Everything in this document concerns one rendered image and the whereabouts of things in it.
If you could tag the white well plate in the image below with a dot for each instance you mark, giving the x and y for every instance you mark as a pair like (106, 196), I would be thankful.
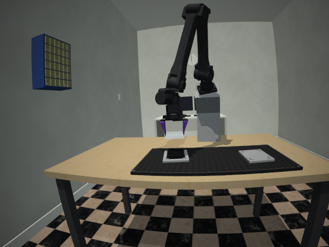
(174, 135)

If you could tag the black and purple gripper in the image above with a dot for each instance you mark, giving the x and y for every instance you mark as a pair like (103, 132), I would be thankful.
(180, 118)

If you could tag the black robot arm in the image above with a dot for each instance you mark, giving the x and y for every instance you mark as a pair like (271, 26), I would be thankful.
(196, 17)

